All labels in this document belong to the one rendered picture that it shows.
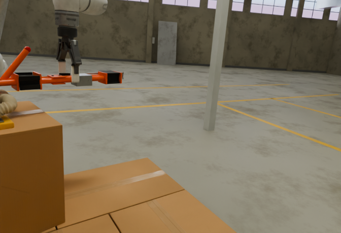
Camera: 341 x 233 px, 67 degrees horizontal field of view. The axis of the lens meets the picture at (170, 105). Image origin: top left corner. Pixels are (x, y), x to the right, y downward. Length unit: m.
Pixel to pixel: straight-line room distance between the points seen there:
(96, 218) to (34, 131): 0.44
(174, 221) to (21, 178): 0.59
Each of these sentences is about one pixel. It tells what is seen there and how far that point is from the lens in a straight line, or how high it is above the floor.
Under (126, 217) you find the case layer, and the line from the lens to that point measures 1.17.
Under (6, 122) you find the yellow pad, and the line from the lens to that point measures 1.00.
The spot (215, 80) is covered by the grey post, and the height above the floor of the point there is 0.76.
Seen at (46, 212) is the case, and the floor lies 0.62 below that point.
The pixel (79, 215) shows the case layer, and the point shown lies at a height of 0.54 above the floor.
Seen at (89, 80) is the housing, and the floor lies 1.07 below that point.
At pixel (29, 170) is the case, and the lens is 1.01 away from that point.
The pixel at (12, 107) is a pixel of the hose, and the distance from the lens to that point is 1.01.
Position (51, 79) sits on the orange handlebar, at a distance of 1.11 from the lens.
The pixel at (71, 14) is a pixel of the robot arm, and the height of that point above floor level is 1.33.
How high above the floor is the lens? 1.25
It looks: 14 degrees down
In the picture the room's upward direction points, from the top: 4 degrees clockwise
